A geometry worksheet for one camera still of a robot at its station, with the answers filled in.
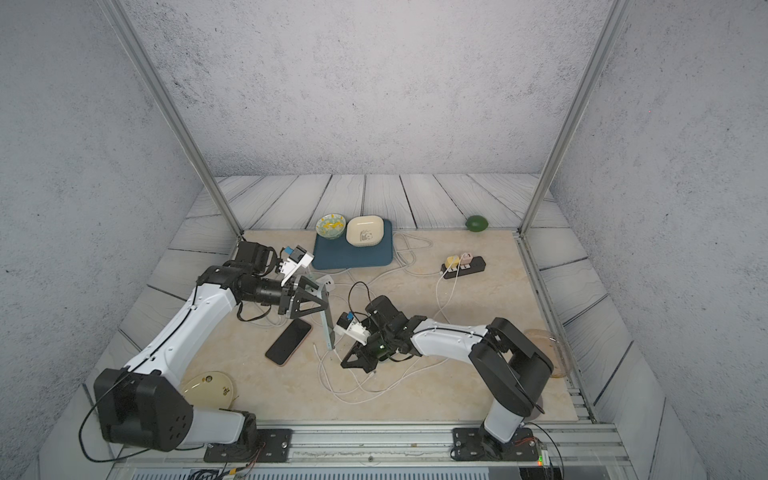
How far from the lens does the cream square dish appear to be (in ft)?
3.75

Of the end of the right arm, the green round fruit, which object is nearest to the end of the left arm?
the end of the right arm

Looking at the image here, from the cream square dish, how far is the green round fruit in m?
0.35

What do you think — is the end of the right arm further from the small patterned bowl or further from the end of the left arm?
the small patterned bowl

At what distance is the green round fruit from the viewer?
121 centimetres

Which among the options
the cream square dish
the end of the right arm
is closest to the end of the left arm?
the end of the right arm
